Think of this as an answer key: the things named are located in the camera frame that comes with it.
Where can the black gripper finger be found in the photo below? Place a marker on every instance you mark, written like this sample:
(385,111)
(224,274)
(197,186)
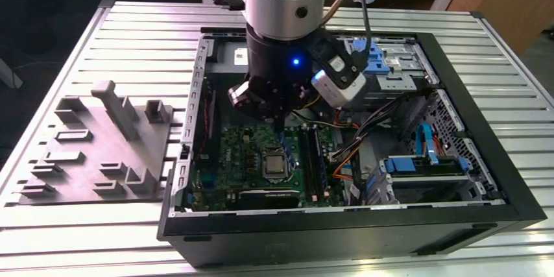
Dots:
(304,98)
(246,98)

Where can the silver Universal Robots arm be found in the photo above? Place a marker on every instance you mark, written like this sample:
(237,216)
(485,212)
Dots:
(281,7)

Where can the white label sticker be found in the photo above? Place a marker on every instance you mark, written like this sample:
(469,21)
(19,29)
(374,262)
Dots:
(241,58)

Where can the grey power supply unit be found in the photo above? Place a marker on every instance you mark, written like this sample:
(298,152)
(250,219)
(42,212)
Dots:
(221,63)

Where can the green motherboard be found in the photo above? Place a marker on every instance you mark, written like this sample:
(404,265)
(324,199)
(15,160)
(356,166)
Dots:
(234,147)

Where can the CPU socket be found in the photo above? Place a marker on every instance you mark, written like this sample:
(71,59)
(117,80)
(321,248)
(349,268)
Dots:
(266,150)

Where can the blue plastic drive latch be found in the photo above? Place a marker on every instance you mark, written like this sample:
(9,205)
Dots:
(377,66)

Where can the silver CPU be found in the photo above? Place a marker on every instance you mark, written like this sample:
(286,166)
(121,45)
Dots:
(273,164)

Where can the silver drive cage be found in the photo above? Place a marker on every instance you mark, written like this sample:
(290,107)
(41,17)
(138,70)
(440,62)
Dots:
(398,85)

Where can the blue board connector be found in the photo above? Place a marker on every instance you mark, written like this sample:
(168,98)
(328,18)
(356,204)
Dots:
(208,182)

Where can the hard disk in blue carrier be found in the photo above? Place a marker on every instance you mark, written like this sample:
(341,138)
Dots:
(401,164)

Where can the black graphics card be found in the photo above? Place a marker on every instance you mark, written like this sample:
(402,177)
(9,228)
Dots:
(269,197)

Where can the grey parts rack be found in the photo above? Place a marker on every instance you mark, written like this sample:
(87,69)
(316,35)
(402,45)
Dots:
(109,147)

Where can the black PC case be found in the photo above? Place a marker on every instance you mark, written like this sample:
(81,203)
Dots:
(346,225)

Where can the grey metal leg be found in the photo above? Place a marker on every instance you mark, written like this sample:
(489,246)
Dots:
(11,77)

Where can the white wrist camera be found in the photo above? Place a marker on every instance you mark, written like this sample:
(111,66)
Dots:
(342,90)

